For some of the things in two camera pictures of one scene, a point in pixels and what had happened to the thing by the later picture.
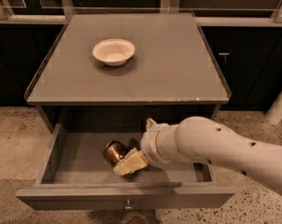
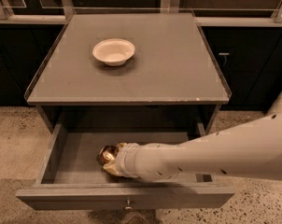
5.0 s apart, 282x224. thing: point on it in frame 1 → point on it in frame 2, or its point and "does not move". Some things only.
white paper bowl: (114, 51) does not move
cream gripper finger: (133, 160) → (111, 169)
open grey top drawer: (75, 175) does not move
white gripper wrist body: (149, 144) → (124, 160)
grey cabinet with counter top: (173, 75) does not move
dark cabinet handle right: (225, 57) does not move
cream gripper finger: (149, 123) → (121, 146)
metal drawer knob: (128, 203) does not move
